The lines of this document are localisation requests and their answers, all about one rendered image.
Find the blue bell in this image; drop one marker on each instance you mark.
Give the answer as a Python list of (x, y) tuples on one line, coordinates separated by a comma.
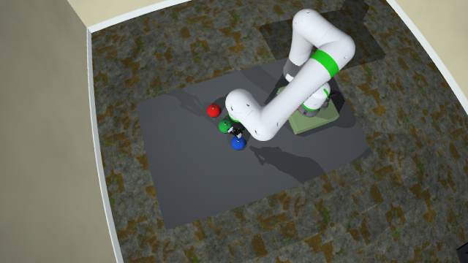
[(238, 143)]

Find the green dome bell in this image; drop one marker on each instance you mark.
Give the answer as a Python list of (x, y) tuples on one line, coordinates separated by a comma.
[(224, 125)]

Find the red dome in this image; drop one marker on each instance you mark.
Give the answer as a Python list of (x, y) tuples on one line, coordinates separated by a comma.
[(213, 110)]

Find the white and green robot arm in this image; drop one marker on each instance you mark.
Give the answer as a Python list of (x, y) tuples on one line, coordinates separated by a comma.
[(308, 88)]

